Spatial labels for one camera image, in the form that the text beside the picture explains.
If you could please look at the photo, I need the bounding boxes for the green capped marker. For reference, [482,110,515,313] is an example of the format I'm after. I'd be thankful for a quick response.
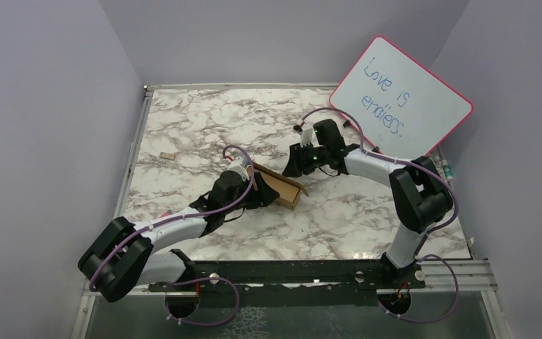
[442,159,453,180]

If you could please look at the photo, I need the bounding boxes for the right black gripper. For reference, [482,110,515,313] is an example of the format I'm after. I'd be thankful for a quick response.
[282,141,329,178]

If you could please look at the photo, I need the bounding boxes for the brown cardboard box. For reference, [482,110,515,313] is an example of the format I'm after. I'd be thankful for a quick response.
[253,162,309,210]

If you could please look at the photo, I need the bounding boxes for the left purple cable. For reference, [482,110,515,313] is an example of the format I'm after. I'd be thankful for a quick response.
[88,144,255,327]

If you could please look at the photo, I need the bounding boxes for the aluminium table frame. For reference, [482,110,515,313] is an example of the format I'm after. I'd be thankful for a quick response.
[73,85,511,338]

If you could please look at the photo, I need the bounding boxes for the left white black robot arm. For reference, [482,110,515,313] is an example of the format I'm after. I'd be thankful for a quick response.
[78,170,280,302]

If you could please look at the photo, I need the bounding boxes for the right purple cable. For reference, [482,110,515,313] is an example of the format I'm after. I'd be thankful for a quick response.
[294,107,460,325]

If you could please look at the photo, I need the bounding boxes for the pink framed whiteboard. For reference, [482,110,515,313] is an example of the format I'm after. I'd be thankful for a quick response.
[328,36,474,159]

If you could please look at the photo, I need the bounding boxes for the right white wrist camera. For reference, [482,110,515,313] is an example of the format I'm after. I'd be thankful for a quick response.
[293,122,315,148]

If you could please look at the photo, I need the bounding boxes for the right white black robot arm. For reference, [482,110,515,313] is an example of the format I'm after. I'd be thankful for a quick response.
[282,119,454,287]

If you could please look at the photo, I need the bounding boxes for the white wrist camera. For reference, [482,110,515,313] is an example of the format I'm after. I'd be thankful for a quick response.
[293,122,315,148]
[227,157,250,181]

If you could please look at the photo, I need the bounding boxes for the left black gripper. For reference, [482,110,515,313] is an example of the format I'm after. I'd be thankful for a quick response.
[224,172,279,215]

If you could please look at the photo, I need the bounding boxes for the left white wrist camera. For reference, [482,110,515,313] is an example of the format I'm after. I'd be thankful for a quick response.
[227,157,250,181]

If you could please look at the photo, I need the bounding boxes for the purple cable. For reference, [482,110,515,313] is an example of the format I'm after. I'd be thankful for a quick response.
[294,107,460,325]
[88,144,255,327]

